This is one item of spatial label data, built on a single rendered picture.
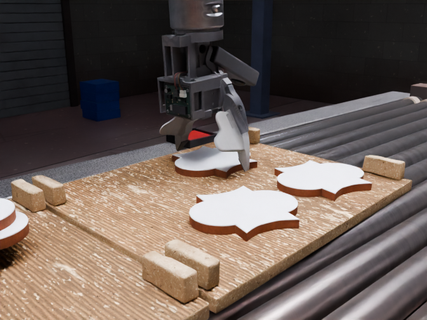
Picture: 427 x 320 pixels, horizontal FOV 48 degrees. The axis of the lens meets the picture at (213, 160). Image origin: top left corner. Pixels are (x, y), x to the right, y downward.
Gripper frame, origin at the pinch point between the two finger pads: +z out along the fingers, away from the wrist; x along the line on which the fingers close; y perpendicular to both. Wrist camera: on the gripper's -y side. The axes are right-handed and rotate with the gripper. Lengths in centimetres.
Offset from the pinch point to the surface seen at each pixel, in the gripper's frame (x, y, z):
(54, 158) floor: -299, -117, 102
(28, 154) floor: -324, -107, 101
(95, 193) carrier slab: -2.6, 19.8, -0.3
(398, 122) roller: 5, -57, 6
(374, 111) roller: -5, -64, 7
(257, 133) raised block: -2.5, -13.8, -0.6
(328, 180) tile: 18.5, -3.6, -0.2
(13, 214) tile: 5.8, 33.9, -5.5
